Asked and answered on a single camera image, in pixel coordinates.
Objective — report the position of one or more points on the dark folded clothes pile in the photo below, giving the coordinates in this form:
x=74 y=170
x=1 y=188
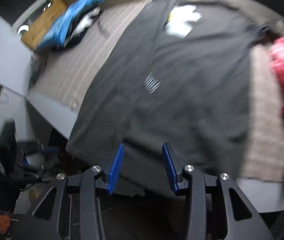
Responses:
x=80 y=24

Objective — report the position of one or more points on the dark grey daisy t-shirt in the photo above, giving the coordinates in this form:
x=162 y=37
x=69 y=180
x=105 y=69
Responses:
x=192 y=92

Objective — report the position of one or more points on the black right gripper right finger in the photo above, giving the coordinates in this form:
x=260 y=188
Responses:
x=174 y=165

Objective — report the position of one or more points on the blue folded garment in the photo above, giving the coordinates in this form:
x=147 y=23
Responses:
x=56 y=35

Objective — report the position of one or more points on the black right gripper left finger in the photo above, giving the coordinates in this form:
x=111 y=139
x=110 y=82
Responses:
x=112 y=169

